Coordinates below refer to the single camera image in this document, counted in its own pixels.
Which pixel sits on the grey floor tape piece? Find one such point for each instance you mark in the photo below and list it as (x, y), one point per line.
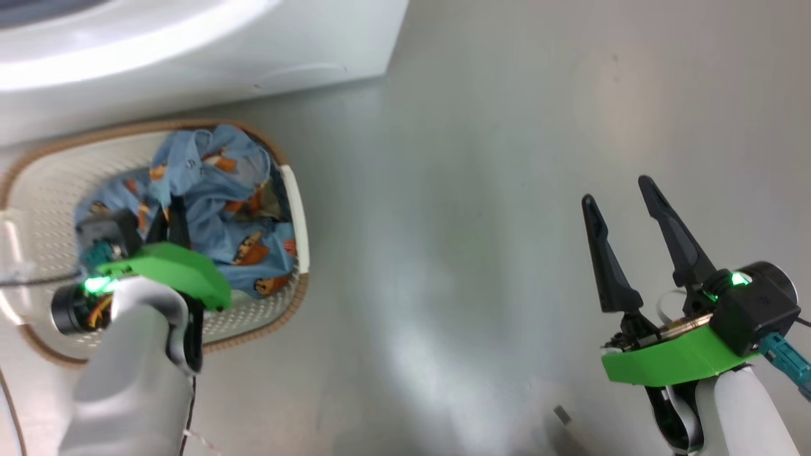
(562, 415)

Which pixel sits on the blue cartoon print garment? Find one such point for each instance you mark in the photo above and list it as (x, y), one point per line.
(203, 164)
(260, 259)

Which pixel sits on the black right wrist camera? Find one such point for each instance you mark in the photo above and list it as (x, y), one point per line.
(760, 310)

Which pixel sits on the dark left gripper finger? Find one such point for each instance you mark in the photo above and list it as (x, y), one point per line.
(179, 221)
(158, 229)

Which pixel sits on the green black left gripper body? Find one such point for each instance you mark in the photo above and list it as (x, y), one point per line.
(177, 269)

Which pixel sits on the white washing machine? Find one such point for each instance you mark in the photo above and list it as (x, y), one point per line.
(253, 50)

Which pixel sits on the cream perforated laundry basket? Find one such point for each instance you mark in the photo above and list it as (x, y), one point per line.
(44, 190)

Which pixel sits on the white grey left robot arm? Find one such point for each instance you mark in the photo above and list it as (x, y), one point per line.
(127, 380)

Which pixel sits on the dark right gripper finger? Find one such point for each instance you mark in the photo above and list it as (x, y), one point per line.
(611, 278)
(684, 253)

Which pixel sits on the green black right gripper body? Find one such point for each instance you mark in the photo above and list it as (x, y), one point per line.
(671, 361)

